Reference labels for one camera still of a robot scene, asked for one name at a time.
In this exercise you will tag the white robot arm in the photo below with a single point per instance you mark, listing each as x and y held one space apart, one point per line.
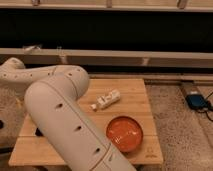
50 96

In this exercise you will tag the white plastic bottle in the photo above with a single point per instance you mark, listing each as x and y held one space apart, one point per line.
106 100

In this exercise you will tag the wooden table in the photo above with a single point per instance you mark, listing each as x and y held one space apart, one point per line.
31 150

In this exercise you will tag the orange bowl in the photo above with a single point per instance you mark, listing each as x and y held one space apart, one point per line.
125 133

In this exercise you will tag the black rectangular block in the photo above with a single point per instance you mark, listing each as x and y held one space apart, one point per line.
38 133

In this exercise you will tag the blue black device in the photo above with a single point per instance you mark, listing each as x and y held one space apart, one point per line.
196 101

